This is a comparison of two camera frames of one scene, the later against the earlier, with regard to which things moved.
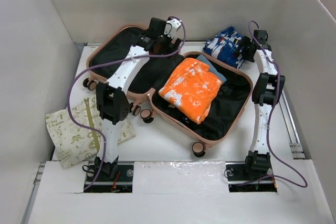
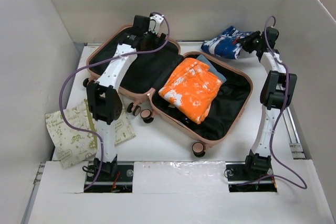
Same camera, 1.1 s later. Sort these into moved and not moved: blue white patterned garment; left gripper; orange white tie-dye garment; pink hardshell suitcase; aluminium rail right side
Moved: left gripper; blue white patterned garment
Not moved: pink hardshell suitcase; orange white tie-dye garment; aluminium rail right side
